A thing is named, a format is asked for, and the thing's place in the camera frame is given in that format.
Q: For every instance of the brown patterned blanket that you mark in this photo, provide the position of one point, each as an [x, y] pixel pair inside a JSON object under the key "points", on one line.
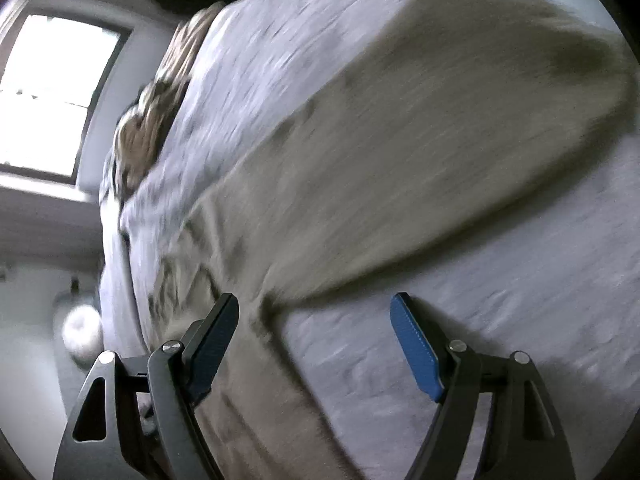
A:
{"points": [[150, 110]]}

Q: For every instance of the small dark wall fixture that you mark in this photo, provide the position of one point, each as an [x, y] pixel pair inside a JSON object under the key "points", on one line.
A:
{"points": [[75, 285]]}

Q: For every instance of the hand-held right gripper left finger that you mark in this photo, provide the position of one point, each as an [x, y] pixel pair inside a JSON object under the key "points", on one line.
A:
{"points": [[216, 342]]}

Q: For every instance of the grey bed blanket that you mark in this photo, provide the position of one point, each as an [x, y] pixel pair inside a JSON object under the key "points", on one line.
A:
{"points": [[500, 340]]}

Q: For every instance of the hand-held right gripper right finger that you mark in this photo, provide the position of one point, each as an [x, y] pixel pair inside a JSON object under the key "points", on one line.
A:
{"points": [[414, 345]]}

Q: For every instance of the beige garment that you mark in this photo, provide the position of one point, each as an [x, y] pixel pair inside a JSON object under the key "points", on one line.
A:
{"points": [[400, 135]]}

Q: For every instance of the white round fluffy cushion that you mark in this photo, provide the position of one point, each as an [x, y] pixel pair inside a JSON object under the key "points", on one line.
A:
{"points": [[82, 332]]}

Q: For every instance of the window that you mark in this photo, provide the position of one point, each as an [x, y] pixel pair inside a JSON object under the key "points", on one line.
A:
{"points": [[50, 95]]}

